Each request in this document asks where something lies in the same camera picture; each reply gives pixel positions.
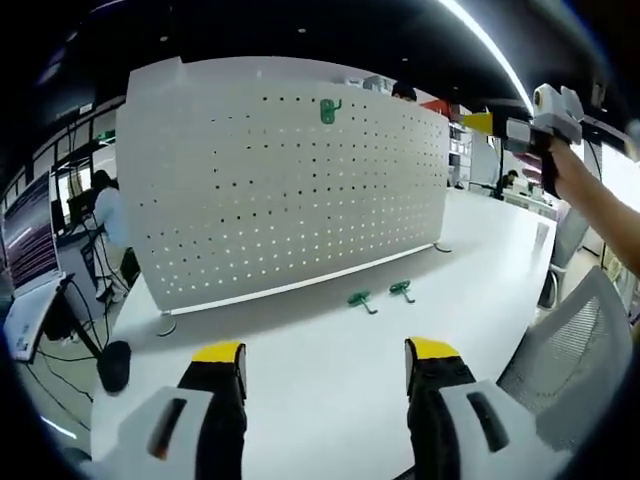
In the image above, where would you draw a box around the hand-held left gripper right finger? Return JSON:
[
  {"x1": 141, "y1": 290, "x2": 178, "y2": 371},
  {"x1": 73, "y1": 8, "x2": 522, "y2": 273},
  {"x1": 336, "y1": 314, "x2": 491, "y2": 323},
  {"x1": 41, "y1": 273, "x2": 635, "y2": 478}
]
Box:
[{"x1": 403, "y1": 337, "x2": 566, "y2": 480}]

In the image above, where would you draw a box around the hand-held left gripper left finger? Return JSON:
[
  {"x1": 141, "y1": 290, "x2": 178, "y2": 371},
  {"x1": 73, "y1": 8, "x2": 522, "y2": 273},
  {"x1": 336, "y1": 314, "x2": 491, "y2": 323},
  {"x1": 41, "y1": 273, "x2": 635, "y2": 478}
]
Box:
[{"x1": 91, "y1": 339, "x2": 250, "y2": 480}]

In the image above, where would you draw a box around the green hook assembly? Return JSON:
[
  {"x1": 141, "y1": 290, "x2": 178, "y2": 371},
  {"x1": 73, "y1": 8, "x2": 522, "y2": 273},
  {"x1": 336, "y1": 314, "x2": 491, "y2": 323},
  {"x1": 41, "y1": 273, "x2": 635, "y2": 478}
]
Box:
[
  {"x1": 318, "y1": 98, "x2": 345, "y2": 126},
  {"x1": 347, "y1": 291, "x2": 380, "y2": 317},
  {"x1": 388, "y1": 281, "x2": 416, "y2": 305}
]

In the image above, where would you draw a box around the white perforated mounting plate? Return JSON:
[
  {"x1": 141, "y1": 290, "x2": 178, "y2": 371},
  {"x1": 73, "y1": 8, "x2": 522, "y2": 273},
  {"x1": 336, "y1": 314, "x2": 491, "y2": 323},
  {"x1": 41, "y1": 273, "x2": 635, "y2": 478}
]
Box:
[{"x1": 115, "y1": 59, "x2": 454, "y2": 337}]

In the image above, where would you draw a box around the person's right hand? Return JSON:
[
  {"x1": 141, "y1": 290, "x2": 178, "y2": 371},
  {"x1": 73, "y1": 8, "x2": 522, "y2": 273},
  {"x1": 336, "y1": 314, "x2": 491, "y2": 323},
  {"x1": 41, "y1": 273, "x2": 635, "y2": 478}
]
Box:
[{"x1": 549, "y1": 137, "x2": 595, "y2": 202}]

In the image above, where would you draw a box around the curved ceiling light strip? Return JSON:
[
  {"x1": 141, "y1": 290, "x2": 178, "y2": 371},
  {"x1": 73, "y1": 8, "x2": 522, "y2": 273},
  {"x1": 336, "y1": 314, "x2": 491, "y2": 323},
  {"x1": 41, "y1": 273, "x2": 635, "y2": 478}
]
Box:
[{"x1": 439, "y1": 0, "x2": 537, "y2": 117}]

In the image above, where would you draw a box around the black computer mouse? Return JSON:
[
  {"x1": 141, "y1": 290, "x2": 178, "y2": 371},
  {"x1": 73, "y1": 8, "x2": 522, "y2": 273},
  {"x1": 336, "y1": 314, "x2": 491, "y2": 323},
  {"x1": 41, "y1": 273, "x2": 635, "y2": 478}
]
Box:
[{"x1": 97, "y1": 340, "x2": 133, "y2": 394}]

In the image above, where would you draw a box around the grey mesh office chair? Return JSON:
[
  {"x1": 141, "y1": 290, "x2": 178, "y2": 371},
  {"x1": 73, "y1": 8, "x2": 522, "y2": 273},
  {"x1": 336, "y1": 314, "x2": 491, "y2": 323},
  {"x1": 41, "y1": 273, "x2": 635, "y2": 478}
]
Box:
[{"x1": 494, "y1": 264, "x2": 634, "y2": 454}]

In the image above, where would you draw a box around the silver laptop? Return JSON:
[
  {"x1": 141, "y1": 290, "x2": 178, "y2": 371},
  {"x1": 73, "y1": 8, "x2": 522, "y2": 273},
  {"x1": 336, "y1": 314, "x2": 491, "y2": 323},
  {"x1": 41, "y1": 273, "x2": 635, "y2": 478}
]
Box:
[{"x1": 0, "y1": 169, "x2": 66, "y2": 361}]

